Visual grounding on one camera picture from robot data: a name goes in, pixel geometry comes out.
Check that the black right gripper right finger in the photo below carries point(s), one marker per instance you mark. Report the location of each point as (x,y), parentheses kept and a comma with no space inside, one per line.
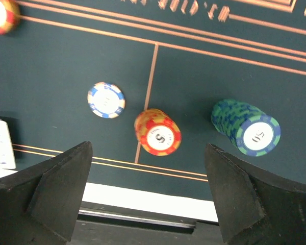
(254,206)

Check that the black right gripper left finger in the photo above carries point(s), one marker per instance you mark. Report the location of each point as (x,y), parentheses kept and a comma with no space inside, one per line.
(40,204)

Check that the green blue chip stack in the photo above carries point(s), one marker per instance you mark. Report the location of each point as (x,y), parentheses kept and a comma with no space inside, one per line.
(249,129)

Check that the orange red chip stack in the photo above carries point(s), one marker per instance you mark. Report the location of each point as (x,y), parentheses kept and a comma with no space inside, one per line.
(157,133)

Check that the white blue chip stack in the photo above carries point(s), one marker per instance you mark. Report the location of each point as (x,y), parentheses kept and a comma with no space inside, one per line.
(106,100)

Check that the orange red poker chip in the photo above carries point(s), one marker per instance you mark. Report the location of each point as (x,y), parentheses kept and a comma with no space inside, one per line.
(9,16)

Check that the blue playing card deck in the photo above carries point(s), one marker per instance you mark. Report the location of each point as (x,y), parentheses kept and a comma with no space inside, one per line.
(7,159)

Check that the dark green poker mat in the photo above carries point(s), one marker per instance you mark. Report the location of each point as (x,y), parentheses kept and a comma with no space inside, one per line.
(180,60)

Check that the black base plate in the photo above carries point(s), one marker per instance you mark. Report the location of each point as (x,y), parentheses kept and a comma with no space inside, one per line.
(105,224)

